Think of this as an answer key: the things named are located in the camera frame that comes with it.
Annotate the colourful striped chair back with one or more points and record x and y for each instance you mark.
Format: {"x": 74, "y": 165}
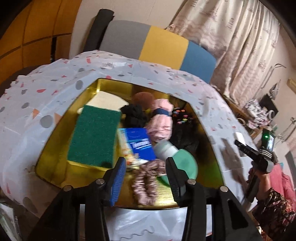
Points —
{"x": 161, "y": 46}

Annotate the patterned white tablecloth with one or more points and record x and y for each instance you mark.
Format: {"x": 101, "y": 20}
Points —
{"x": 46, "y": 92}

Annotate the white round device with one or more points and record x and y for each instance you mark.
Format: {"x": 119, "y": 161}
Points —
{"x": 271, "y": 114}

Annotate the wooden side table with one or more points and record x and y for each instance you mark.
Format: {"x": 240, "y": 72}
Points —
{"x": 235, "y": 111}

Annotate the pink patterned scrunchie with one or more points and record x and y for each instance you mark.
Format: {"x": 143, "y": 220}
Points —
{"x": 144, "y": 183}

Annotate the gold tin box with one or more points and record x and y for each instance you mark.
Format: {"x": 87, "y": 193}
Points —
{"x": 208, "y": 176}

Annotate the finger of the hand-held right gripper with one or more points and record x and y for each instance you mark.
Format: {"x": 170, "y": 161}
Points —
{"x": 247, "y": 148}
{"x": 248, "y": 155}

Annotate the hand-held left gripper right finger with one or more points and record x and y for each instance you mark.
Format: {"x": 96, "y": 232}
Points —
{"x": 175, "y": 180}

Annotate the white sponge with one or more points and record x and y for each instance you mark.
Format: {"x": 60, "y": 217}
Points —
{"x": 106, "y": 99}

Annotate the green and white bottle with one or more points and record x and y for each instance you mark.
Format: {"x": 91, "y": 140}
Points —
{"x": 182, "y": 162}

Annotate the beige patterned curtain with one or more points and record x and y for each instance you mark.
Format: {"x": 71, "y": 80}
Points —
{"x": 231, "y": 46}

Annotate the person's right hand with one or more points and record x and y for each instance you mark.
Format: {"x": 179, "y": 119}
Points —
{"x": 263, "y": 183}

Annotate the black screen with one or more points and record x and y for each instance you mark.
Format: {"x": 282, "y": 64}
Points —
{"x": 266, "y": 103}

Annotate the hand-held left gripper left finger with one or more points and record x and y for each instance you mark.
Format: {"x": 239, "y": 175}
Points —
{"x": 118, "y": 180}

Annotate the blue tissue packet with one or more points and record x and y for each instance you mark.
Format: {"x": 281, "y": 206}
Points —
{"x": 138, "y": 143}

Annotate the brown plush toy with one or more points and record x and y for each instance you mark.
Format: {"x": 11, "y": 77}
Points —
{"x": 143, "y": 99}

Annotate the pink towel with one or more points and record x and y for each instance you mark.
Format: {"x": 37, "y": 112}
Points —
{"x": 160, "y": 125}

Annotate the pink cloth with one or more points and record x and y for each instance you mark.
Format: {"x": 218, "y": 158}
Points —
{"x": 282, "y": 180}

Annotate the black scrunchie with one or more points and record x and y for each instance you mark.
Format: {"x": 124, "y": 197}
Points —
{"x": 135, "y": 115}

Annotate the pile of patterned clothes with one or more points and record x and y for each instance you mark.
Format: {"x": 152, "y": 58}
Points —
{"x": 254, "y": 111}

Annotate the orange wooden wardrobe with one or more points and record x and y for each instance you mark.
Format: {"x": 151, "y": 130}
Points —
{"x": 34, "y": 30}

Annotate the person's right forearm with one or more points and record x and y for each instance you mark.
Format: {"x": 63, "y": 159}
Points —
{"x": 277, "y": 213}

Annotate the green and yellow sponge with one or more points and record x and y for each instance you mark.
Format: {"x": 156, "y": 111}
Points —
{"x": 94, "y": 136}

